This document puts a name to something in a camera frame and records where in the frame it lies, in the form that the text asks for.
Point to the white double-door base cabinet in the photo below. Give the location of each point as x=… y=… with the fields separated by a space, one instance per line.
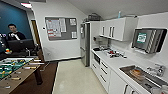
x=116 y=85

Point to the white paper sheet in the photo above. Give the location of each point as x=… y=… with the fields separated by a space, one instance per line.
x=74 y=35
x=52 y=28
x=62 y=25
x=72 y=22

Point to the steel kitchen sink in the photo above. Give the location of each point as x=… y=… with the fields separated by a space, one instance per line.
x=156 y=81

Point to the dark storage box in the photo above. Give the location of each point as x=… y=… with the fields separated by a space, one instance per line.
x=94 y=17

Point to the stainless steel refrigerator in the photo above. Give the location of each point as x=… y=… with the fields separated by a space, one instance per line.
x=86 y=43

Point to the framed wall board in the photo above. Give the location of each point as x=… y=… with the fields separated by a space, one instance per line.
x=66 y=36

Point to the chrome sink faucet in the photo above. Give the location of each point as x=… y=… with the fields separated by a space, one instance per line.
x=156 y=70

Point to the steel paper towel dispenser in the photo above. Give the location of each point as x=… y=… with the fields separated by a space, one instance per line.
x=146 y=38

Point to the green foosball table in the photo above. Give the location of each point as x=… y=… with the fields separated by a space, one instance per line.
x=13 y=71

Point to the black wheeled cart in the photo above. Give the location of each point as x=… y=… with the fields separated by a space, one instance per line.
x=21 y=46

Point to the blue spray bottle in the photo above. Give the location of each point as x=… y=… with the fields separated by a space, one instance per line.
x=119 y=14

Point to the person in dark shirt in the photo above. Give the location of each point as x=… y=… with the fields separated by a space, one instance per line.
x=15 y=35

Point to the rectangular ceiling light panel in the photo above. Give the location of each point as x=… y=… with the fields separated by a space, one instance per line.
x=26 y=5

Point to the white wall cabinet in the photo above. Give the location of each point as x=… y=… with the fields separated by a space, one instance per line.
x=120 y=30

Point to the white drawer cabinet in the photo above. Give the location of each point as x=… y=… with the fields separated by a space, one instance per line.
x=103 y=71

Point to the orange food container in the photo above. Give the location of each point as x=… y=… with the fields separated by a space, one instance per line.
x=135 y=73

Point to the brown wooden door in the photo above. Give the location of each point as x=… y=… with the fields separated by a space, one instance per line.
x=36 y=35

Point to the white paper note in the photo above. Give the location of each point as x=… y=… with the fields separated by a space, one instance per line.
x=81 y=30

